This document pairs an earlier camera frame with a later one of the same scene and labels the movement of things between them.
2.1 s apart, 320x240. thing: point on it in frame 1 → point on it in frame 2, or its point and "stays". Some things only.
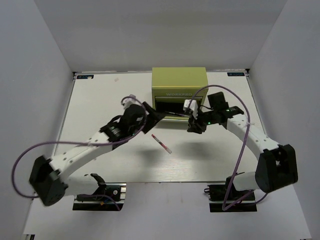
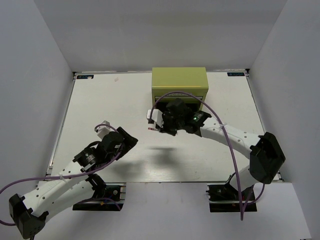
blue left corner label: x=85 y=77 stays
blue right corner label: x=235 y=74 stays
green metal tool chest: x=171 y=86 stays
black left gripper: x=153 y=118 → x=128 y=146
